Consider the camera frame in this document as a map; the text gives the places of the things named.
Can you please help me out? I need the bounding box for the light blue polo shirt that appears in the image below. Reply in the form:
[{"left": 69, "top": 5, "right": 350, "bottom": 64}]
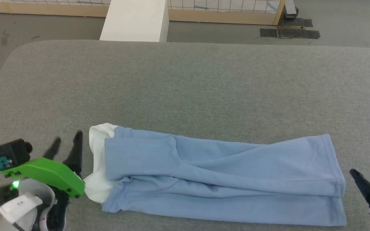
[{"left": 84, "top": 123, "right": 348, "bottom": 227}]

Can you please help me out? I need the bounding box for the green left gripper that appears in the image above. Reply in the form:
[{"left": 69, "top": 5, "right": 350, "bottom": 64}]
[{"left": 1, "top": 131, "right": 85, "bottom": 198}]

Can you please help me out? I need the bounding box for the grey metal post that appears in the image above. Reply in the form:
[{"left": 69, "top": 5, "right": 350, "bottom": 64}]
[{"left": 284, "top": 0, "right": 300, "bottom": 18}]

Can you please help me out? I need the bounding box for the white rectangular block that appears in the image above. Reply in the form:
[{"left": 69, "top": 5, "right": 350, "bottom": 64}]
[{"left": 100, "top": 0, "right": 170, "bottom": 42}]

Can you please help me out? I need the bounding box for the wooden framed wire mesh fence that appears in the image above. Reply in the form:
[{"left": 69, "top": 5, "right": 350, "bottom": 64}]
[{"left": 0, "top": 0, "right": 287, "bottom": 26}]

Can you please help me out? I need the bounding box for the black floor tape patch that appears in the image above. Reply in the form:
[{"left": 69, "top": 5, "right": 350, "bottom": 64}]
[
  {"left": 279, "top": 18, "right": 313, "bottom": 28},
  {"left": 260, "top": 28, "right": 321, "bottom": 40}
]

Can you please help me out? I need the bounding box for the grey fabric sofa cushion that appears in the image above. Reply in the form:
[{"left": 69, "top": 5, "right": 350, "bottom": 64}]
[{"left": 0, "top": 39, "right": 370, "bottom": 231}]

